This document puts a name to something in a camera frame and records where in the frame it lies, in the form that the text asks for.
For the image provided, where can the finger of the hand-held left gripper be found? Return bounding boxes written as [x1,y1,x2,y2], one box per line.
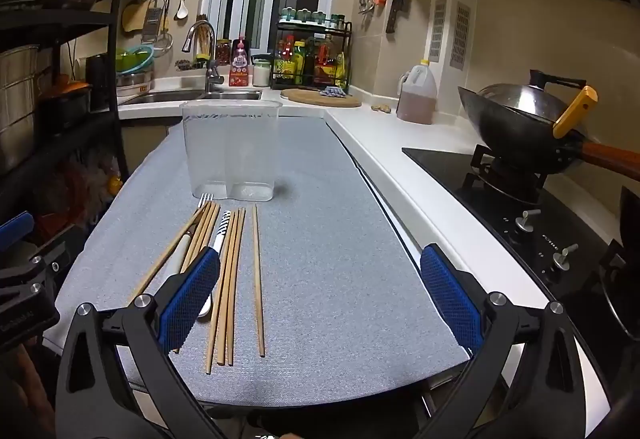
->
[0,212,68,301]

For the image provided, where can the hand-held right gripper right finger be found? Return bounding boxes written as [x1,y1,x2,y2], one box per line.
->
[400,244,601,439]

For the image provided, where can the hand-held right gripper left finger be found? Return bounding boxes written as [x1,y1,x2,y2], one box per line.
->
[55,246,251,439]

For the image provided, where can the white handled fork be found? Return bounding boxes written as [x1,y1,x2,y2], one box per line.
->
[165,193,215,281]

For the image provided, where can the striped handle spoon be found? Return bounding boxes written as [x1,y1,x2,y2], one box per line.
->
[196,210,232,320]

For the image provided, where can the clear plastic utensil container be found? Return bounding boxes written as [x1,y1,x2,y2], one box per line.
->
[179,99,284,201]

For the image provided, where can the person's left hand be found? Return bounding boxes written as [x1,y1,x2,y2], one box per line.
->
[0,348,53,439]

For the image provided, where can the black glass gas stove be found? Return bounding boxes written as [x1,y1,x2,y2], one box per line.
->
[402,146,640,350]

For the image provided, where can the black pot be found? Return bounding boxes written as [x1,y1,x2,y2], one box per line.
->
[39,86,94,130]

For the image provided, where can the grey table mat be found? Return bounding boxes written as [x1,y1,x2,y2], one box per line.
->
[42,115,473,406]

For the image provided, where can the black cup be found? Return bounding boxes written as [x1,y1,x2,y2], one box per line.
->
[85,54,109,113]

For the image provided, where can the black wok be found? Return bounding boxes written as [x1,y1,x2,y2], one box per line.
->
[457,86,640,183]

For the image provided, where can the black shelf rack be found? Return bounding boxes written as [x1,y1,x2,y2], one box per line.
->
[0,0,132,225]

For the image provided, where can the steel basin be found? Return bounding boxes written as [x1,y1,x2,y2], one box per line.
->
[115,70,154,90]

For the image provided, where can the steel kitchen sink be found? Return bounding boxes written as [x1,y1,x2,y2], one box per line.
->
[120,89,264,106]

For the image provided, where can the cooking oil jug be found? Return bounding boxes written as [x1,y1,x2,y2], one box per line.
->
[396,59,439,125]

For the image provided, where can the steel wok lid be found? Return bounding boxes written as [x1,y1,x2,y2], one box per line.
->
[474,69,587,132]

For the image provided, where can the steel faucet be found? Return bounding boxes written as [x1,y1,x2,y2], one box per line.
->
[181,20,226,94]

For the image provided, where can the round wooden cutting board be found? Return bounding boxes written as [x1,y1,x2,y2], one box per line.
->
[280,88,363,109]

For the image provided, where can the white jar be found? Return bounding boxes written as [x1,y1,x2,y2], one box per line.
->
[252,59,272,88]

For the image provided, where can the pink dish soap bottle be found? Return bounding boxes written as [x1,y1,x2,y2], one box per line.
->
[229,36,251,88]

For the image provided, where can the steel grater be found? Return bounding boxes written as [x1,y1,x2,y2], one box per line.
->
[141,0,166,44]

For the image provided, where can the black spice rack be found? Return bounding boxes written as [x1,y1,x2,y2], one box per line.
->
[270,21,354,90]

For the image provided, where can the row of sauce bottles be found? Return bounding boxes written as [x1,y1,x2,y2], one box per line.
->
[274,34,347,87]

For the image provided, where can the hanging cleaver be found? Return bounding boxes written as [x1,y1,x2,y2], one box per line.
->
[385,0,411,35]

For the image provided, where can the row of green lid jars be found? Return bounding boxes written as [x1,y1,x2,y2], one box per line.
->
[281,7,346,30]

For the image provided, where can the yellow handled spatula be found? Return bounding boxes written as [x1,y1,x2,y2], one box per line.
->
[552,86,599,140]

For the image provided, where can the wire strainer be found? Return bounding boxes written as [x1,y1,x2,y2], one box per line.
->
[150,31,174,58]

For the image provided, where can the white wall vent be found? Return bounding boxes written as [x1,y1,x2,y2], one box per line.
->
[449,1,472,70]
[428,0,447,65]

